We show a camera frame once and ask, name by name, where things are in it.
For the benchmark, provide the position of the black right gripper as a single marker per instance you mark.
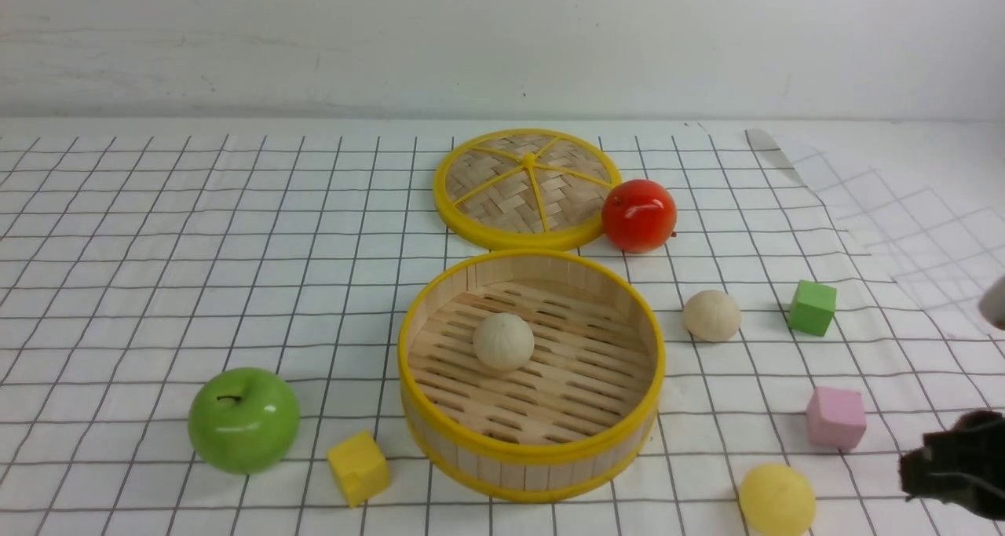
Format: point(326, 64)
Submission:
point(962, 466)

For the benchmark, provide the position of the green apple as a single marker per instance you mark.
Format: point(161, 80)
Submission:
point(244, 420)

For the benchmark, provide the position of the white ribbed bun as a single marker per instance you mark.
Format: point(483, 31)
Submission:
point(503, 342)

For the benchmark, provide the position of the red tomato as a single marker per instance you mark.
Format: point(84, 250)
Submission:
point(639, 215)

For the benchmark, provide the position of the white grid tablecloth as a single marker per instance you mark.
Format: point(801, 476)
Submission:
point(384, 329)

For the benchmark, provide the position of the green cube block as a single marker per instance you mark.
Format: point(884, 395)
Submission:
point(812, 308)

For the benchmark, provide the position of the pink cube block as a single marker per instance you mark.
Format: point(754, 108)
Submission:
point(836, 417)

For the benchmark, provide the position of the yellow bamboo steamer lid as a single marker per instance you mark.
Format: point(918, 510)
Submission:
point(525, 189)

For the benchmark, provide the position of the yellow round bun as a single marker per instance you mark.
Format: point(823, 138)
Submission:
point(776, 499)

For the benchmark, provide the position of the yellow cube block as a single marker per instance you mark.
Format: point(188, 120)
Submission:
point(359, 468)

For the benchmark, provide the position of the cream round bun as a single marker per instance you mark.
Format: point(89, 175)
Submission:
point(712, 316)

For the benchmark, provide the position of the yellow bamboo steamer tray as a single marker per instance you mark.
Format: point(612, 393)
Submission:
point(564, 423)

